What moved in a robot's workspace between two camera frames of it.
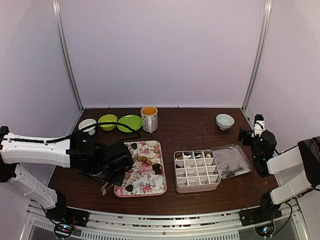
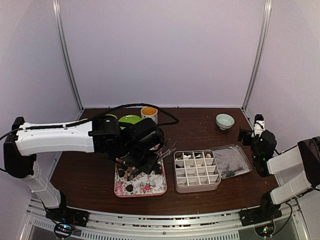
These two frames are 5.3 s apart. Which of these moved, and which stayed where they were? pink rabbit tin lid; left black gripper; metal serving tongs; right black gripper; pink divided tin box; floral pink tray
Moved: left black gripper; metal serving tongs
Stayed: pink divided tin box; floral pink tray; right black gripper; pink rabbit tin lid
